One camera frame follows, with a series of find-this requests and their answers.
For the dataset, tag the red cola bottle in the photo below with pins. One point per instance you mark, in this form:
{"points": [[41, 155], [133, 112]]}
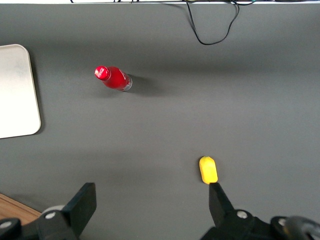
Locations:
{"points": [[115, 78]]}

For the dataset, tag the yellow lemon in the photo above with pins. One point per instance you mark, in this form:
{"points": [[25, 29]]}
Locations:
{"points": [[208, 170]]}

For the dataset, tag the beige plastic tray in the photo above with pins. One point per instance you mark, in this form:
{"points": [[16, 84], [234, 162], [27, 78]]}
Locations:
{"points": [[15, 95]]}

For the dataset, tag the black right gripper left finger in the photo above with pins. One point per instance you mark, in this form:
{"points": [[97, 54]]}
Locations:
{"points": [[82, 205]]}

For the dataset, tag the wooden drawer cabinet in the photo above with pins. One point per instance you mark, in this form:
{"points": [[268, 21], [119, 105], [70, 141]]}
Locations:
{"points": [[15, 206]]}

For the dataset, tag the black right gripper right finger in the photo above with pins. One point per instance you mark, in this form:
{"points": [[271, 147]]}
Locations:
{"points": [[220, 207]]}

